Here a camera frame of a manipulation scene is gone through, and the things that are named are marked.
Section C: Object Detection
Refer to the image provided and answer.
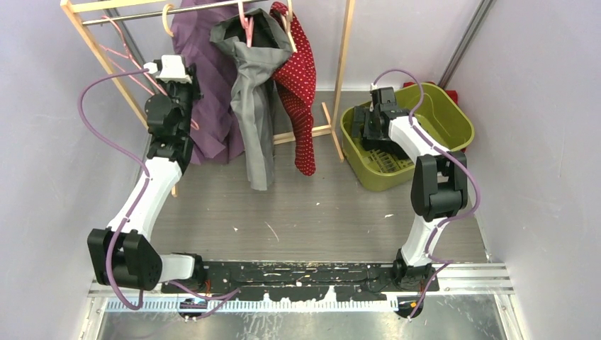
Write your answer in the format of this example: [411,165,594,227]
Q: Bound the purple skirt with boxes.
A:
[171,5,245,165]

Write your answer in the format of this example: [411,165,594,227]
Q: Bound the wooden hanger of purple skirt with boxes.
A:
[161,4,174,38]

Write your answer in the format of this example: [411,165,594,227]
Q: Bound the black skirt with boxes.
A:
[360,137,410,159]

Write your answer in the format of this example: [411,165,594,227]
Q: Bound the pink wire hanger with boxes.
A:
[101,16,199,130]

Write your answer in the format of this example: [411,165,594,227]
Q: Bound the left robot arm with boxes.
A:
[87,63,207,293]

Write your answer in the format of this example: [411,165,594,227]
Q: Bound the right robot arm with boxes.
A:
[352,86,468,291]

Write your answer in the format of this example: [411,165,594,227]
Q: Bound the red polka dot skirt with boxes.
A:
[273,15,316,176]

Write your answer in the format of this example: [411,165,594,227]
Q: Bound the grey skirt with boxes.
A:
[210,8,293,191]

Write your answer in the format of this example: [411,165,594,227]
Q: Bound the pink hanger of grey skirt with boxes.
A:
[237,0,254,47]

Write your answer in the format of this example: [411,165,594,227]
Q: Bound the wooden hanger of red skirt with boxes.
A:
[280,0,297,53]

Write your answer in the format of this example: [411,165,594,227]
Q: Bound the olive green plastic basket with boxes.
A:
[340,83,475,192]

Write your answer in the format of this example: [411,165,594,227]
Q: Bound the wooden clothes rack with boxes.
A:
[60,0,356,198]

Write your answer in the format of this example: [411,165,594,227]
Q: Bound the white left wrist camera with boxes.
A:
[143,55,192,84]

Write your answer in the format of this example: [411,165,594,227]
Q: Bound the metal corner rail left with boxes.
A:
[103,8,144,66]

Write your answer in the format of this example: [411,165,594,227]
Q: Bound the metal corner rail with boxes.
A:
[437,0,497,89]
[103,8,144,66]

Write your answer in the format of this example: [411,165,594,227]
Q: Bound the metal corner rail right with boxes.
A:
[437,0,497,89]

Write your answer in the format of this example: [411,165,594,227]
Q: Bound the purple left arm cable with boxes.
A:
[77,67,159,312]

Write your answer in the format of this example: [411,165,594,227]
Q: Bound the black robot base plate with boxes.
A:
[179,261,439,302]

